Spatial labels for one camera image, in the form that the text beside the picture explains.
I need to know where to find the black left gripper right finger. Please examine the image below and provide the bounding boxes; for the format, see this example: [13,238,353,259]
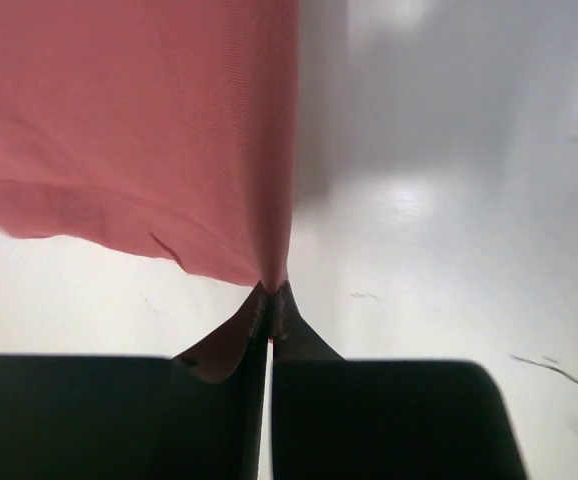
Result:
[271,284,527,479]

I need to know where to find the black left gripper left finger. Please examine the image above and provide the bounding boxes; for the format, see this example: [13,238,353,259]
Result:
[0,286,269,479]

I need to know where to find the red t shirt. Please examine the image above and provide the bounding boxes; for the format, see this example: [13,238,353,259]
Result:
[0,1,299,291]

